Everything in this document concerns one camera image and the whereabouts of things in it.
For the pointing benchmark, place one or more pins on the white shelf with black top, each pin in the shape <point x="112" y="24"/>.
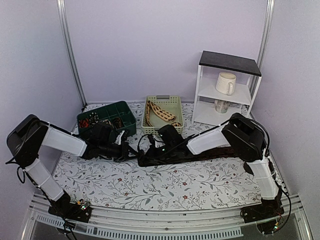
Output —
<point x="248" y="80"/>

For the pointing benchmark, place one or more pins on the dark brown rolled tie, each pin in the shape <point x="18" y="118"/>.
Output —
<point x="117" y="123"/>

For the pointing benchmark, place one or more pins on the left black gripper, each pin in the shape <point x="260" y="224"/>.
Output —
<point x="126" y="148"/>

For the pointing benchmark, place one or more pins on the floral white table mat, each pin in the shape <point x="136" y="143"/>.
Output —
<point x="199" y="185"/>

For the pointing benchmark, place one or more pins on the aluminium frame post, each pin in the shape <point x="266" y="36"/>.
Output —
<point x="266" y="32"/>
<point x="61" y="7"/>

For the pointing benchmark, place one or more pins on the beige plastic slotted basket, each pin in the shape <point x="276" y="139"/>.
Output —
<point x="170" y="103"/>

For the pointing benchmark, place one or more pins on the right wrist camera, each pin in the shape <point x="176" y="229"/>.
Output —
<point x="152" y="141"/>

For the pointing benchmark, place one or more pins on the patterned glass cup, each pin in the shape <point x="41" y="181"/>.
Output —
<point x="221" y="106"/>

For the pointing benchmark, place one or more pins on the tan black patterned tie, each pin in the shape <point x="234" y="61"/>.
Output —
<point x="159" y="112"/>

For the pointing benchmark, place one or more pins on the dark green divided organizer box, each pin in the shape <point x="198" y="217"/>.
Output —
<point x="110" y="111"/>

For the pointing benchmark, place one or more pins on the black white dotted rolled tie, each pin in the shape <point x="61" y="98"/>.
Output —
<point x="93" y="118"/>

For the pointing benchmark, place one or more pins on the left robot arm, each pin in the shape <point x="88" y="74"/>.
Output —
<point x="32" y="136"/>

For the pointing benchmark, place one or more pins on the aluminium front rail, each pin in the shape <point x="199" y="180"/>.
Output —
<point x="215" y="224"/>

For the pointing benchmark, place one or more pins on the cream ceramic mug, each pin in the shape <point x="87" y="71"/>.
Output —
<point x="226" y="83"/>

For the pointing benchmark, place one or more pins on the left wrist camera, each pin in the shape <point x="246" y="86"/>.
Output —
<point x="121" y="137"/>

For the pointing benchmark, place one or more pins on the red black rolled tie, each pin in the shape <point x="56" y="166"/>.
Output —
<point x="84" y="123"/>

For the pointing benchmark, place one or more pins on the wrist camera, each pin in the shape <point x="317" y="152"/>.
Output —
<point x="121" y="137"/>
<point x="152" y="141"/>

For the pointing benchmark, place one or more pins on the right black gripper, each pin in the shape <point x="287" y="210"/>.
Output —
<point x="151" y="154"/>

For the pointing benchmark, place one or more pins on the dark red patterned tie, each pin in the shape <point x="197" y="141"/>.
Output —
<point x="195" y="157"/>

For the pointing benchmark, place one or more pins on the right aluminium frame post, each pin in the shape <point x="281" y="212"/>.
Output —
<point x="266" y="32"/>

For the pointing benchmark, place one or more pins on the left aluminium frame post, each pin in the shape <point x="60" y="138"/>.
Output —
<point x="61" y="7"/>

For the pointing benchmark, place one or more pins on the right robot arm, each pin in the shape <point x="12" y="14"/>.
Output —
<point x="247" y="138"/>

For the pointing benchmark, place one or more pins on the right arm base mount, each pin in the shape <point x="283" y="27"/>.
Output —
<point x="266" y="209"/>

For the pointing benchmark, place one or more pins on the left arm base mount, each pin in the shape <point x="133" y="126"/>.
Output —
<point x="78" y="211"/>

